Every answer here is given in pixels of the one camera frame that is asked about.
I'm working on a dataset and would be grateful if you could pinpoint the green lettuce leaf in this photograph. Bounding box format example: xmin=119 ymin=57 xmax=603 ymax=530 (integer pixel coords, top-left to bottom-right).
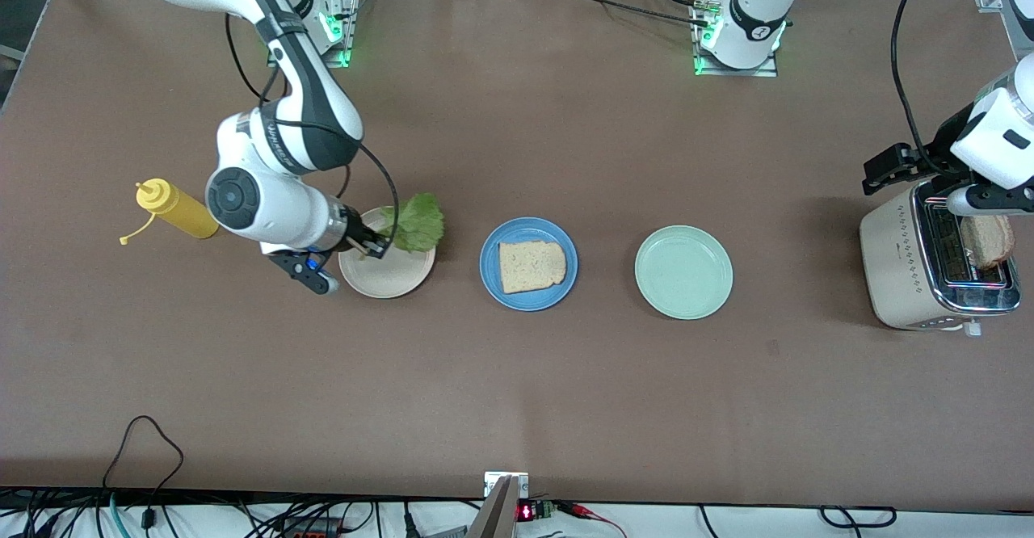
xmin=378 ymin=192 xmax=446 ymax=254

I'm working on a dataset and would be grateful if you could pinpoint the brown bread slice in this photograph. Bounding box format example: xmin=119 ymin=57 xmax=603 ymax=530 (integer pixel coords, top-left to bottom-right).
xmin=959 ymin=214 xmax=1015 ymax=270
xmin=498 ymin=240 xmax=568 ymax=295

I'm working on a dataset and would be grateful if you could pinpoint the yellow mustard squeeze bottle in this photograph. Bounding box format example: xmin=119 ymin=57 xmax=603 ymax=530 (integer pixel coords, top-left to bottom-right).
xmin=119 ymin=179 xmax=220 ymax=246

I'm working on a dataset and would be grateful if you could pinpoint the beige plate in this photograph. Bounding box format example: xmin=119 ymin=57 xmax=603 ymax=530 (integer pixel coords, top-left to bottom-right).
xmin=338 ymin=207 xmax=438 ymax=300

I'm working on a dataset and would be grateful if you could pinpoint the blue plate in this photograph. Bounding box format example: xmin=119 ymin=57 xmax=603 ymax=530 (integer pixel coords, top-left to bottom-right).
xmin=479 ymin=216 xmax=579 ymax=313

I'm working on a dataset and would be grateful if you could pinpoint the light green plate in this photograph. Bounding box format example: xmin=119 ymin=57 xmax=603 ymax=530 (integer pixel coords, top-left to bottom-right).
xmin=634 ymin=225 xmax=734 ymax=321

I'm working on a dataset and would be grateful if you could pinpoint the cream and chrome toaster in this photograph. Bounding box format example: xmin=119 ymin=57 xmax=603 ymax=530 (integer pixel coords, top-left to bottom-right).
xmin=859 ymin=180 xmax=1023 ymax=338

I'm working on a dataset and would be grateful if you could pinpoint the aluminium profile bar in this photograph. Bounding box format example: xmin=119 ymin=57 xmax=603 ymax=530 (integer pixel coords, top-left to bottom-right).
xmin=464 ymin=475 xmax=522 ymax=538

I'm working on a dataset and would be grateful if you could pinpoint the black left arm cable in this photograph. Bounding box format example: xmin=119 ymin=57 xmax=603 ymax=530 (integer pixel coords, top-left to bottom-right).
xmin=890 ymin=0 xmax=943 ymax=175

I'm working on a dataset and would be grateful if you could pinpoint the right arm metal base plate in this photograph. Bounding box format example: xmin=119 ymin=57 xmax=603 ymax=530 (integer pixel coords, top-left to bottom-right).
xmin=267 ymin=0 xmax=358 ymax=69

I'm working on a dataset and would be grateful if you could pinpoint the small metal edge bracket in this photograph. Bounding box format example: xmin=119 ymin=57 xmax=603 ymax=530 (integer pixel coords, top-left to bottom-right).
xmin=483 ymin=471 xmax=530 ymax=500

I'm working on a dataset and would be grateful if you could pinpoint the thin black looped cable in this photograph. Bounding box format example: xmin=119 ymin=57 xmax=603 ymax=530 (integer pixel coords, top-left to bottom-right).
xmin=102 ymin=414 xmax=185 ymax=515

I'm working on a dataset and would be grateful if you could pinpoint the long black table cable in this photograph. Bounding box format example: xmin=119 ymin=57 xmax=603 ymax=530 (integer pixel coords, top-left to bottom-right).
xmin=529 ymin=0 xmax=712 ymax=27

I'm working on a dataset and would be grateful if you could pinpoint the black flat looped cable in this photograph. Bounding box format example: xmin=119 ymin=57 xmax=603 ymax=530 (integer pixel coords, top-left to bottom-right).
xmin=819 ymin=505 xmax=898 ymax=530

